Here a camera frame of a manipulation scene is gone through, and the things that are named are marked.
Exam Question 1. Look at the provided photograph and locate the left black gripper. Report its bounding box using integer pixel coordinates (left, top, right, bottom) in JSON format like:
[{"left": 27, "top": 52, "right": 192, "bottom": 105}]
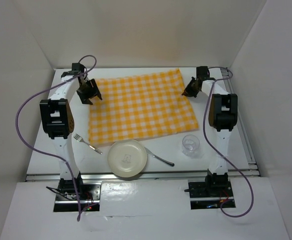
[{"left": 75, "top": 78, "right": 101, "bottom": 106}]

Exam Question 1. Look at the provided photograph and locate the clear plastic cup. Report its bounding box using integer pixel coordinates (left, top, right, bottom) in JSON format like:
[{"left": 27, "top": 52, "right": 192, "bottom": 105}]
[{"left": 182, "top": 134, "right": 200, "bottom": 158}]

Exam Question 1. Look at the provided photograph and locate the yellow white checkered cloth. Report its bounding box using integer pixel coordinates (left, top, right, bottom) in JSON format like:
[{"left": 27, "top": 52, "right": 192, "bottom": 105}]
[{"left": 88, "top": 68, "right": 199, "bottom": 145}]

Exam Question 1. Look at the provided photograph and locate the cream round plate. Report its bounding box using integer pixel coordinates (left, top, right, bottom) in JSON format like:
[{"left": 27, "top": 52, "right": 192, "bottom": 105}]
[{"left": 107, "top": 139, "right": 147, "bottom": 178}]

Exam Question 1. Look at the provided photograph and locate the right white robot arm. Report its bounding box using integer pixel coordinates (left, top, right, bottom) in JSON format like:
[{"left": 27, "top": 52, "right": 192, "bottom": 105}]
[{"left": 182, "top": 77, "right": 238, "bottom": 196}]

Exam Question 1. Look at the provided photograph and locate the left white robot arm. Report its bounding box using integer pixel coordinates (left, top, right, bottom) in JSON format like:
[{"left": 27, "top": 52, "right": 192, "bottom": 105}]
[{"left": 39, "top": 65, "right": 102, "bottom": 200}]

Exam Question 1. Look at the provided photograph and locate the silver fork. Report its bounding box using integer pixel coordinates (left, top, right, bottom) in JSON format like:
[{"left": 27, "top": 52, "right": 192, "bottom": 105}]
[{"left": 72, "top": 133, "right": 103, "bottom": 155}]

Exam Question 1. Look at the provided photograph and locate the silver spoon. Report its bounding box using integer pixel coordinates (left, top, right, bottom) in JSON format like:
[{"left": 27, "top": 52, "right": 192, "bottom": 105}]
[{"left": 145, "top": 147, "right": 175, "bottom": 167}]

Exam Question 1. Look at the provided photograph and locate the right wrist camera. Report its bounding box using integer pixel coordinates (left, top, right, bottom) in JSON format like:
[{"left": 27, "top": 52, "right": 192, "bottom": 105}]
[{"left": 196, "top": 66, "right": 210, "bottom": 79}]

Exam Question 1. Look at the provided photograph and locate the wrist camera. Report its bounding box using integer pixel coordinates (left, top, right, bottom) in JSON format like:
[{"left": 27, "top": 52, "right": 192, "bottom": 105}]
[
  {"left": 71, "top": 62, "right": 86, "bottom": 75},
  {"left": 196, "top": 66, "right": 210, "bottom": 79}
]

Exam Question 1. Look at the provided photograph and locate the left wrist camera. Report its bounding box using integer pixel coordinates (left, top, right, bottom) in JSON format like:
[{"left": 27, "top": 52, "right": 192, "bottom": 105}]
[{"left": 71, "top": 62, "right": 86, "bottom": 75}]

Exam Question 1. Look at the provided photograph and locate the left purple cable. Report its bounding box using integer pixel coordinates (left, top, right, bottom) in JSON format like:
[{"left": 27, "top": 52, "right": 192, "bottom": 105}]
[{"left": 15, "top": 55, "right": 97, "bottom": 222}]

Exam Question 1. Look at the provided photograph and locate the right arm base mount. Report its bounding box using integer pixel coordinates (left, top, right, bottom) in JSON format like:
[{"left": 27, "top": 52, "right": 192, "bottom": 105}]
[{"left": 184, "top": 181, "right": 236, "bottom": 210}]

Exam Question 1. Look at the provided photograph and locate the aluminium rail frame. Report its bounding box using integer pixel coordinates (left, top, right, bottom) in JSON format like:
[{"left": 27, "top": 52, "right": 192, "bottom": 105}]
[{"left": 26, "top": 67, "right": 260, "bottom": 182}]

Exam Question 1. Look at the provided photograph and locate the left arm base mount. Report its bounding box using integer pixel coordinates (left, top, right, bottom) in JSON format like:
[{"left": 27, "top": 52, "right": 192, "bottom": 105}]
[{"left": 45, "top": 181, "right": 102, "bottom": 213}]

